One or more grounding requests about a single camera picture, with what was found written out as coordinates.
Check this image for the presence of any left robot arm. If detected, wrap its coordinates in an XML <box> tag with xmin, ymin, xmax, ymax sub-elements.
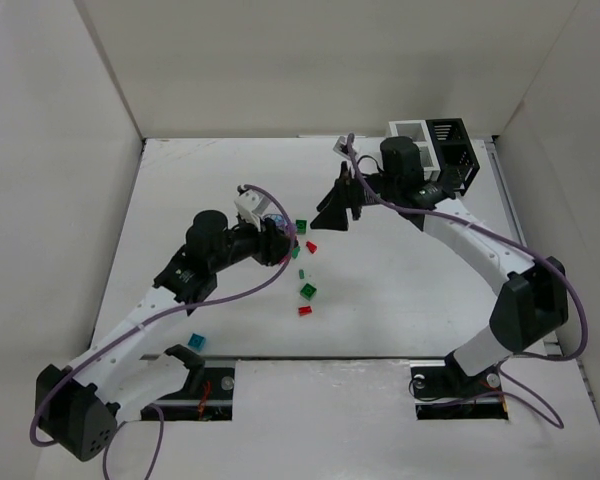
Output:
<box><xmin>29</xmin><ymin>210</ymin><xmax>297</xmax><ymax>462</ymax></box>

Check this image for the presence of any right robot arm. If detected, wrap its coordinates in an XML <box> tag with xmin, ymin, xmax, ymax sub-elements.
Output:
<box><xmin>311</xmin><ymin>135</ymin><xmax>568</xmax><ymax>384</ymax></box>

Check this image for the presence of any purple round flower lego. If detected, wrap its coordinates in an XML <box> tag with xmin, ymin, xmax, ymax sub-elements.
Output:
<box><xmin>271</xmin><ymin>214</ymin><xmax>287</xmax><ymax>230</ymax></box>

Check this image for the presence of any green square lego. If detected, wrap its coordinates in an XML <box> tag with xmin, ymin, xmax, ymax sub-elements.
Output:
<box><xmin>299</xmin><ymin>283</ymin><xmax>317</xmax><ymax>301</ymax></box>
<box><xmin>295</xmin><ymin>219</ymin><xmax>308</xmax><ymax>235</ymax></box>

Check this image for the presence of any green square lego lower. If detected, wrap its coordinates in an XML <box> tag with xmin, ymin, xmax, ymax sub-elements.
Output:
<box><xmin>299</xmin><ymin>283</ymin><xmax>317</xmax><ymax>301</ymax></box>

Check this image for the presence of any white slotted container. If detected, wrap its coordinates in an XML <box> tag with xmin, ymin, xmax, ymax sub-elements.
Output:
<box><xmin>387</xmin><ymin>120</ymin><xmax>441</xmax><ymax>181</ymax></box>

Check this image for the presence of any black slotted container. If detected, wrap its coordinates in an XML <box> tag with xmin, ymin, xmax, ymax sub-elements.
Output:
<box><xmin>426</xmin><ymin>118</ymin><xmax>480</xmax><ymax>196</ymax></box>

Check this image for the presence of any teal square lego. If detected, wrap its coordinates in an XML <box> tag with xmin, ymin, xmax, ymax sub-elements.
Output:
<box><xmin>187</xmin><ymin>333</ymin><xmax>206</xmax><ymax>351</ymax></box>

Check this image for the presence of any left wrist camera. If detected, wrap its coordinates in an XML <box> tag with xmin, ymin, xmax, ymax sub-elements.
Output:
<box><xmin>234</xmin><ymin>185</ymin><xmax>271</xmax><ymax>229</ymax></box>

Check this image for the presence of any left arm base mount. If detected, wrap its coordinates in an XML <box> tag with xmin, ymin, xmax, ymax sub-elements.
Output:
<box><xmin>151</xmin><ymin>345</ymin><xmax>236</xmax><ymax>422</ymax></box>

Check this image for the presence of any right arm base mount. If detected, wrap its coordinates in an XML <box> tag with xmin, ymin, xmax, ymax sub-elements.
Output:
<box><xmin>408</xmin><ymin>363</ymin><xmax>509</xmax><ymax>421</ymax></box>

